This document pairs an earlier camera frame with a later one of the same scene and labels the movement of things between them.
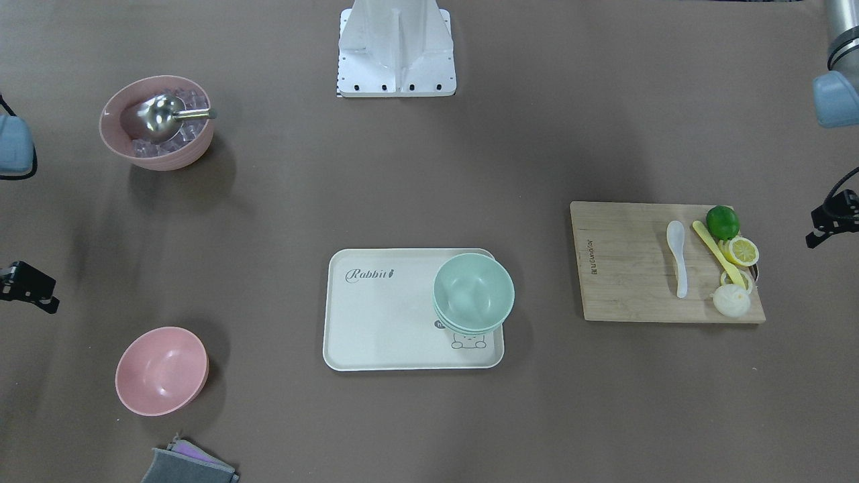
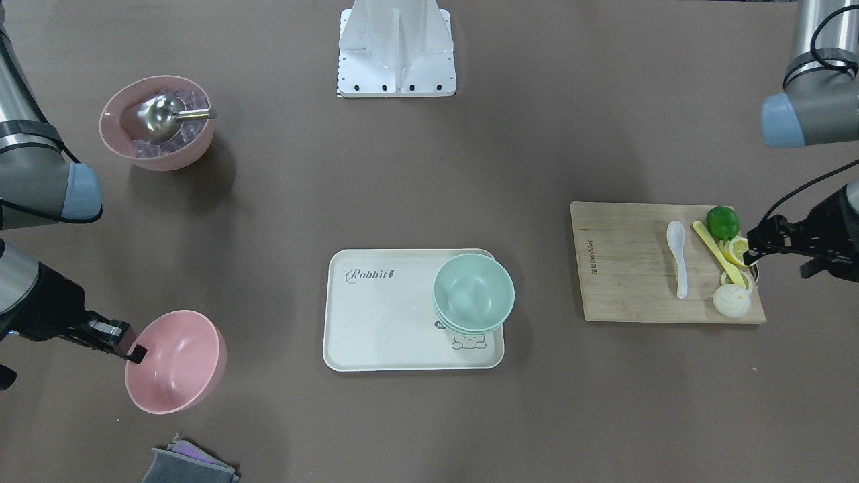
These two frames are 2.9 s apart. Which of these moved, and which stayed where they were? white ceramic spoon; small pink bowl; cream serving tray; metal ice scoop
Moved: small pink bowl
Stayed: cream serving tray; white ceramic spoon; metal ice scoop
